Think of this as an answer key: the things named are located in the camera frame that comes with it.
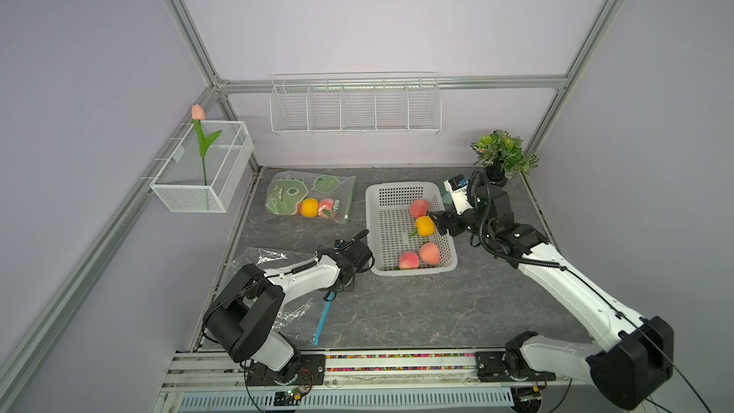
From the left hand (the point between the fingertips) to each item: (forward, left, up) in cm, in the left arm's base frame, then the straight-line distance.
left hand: (335, 283), depth 88 cm
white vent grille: (-32, -40, -2) cm, 51 cm away
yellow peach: (+28, +10, +3) cm, 29 cm away
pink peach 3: (+3, -23, +5) cm, 24 cm away
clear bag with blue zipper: (-10, +11, -2) cm, 15 cm away
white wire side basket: (+13, +33, +35) cm, 50 cm away
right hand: (+11, -32, +22) cm, 41 cm away
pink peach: (+27, +3, +5) cm, 28 cm away
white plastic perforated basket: (+20, -19, -1) cm, 28 cm away
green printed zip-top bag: (+33, +9, +4) cm, 35 cm away
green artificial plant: (+31, -56, +24) cm, 68 cm away
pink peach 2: (+23, -29, +4) cm, 38 cm away
